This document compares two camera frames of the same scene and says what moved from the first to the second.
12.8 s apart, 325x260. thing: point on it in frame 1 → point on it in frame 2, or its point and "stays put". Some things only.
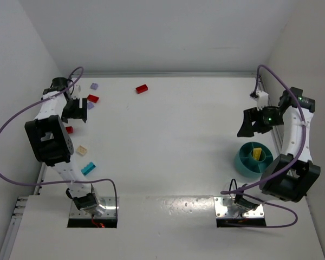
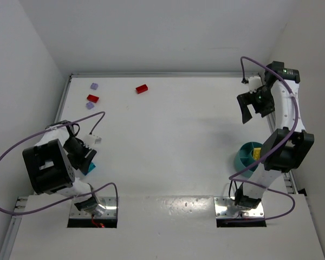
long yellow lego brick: x=257 y=153 stays put
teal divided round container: x=245 y=162 stays put
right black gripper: x=254 y=121 → x=253 y=101
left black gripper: x=77 y=109 → x=86 y=156
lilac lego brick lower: x=90 y=105 stays put
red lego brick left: x=92 y=98 stays put
